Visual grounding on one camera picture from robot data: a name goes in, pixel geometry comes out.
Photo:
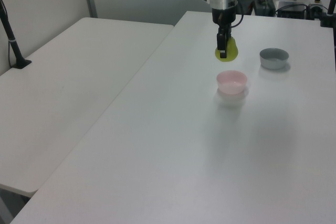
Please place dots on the green pear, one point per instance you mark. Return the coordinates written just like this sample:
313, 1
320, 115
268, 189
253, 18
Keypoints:
232, 51

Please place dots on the black camera stand pole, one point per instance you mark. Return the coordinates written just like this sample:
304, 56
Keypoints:
11, 40

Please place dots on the grey plastic bowl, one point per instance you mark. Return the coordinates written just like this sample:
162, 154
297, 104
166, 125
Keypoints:
273, 61

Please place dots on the black clamped pole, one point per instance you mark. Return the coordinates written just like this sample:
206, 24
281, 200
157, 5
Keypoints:
326, 19

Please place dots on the black and green box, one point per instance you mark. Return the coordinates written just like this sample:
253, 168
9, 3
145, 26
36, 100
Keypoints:
266, 6

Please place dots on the white side table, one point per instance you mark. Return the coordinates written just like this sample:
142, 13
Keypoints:
65, 90

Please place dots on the small black electronics box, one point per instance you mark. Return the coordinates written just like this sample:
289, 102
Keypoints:
314, 11

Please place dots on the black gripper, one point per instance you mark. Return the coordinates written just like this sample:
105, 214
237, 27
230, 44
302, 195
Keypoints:
223, 16

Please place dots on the pink plastic bowl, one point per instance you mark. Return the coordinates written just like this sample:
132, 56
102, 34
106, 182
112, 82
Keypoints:
231, 85

